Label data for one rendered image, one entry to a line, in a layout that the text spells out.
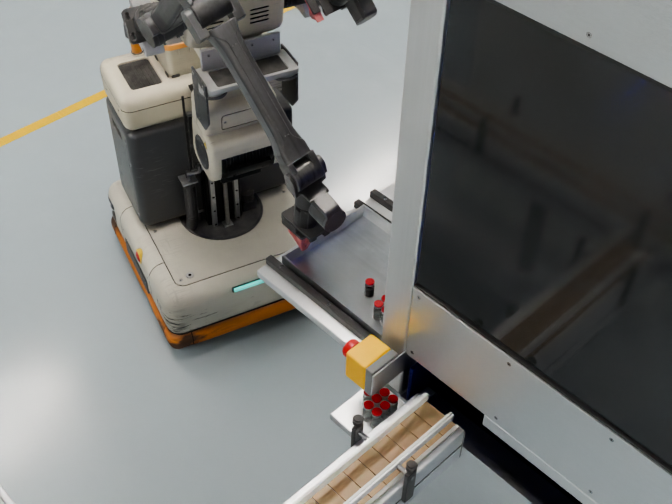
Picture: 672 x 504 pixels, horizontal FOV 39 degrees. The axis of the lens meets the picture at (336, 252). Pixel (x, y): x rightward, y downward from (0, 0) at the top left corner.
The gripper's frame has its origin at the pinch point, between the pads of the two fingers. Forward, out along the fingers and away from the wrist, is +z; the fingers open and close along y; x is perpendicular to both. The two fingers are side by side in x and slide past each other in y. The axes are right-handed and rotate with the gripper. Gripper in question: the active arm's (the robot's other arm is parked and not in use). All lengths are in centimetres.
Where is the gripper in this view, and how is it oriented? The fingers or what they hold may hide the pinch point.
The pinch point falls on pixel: (304, 246)
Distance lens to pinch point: 216.2
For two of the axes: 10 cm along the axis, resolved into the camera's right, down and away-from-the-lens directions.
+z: -0.8, 6.6, 7.4
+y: 6.8, 5.8, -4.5
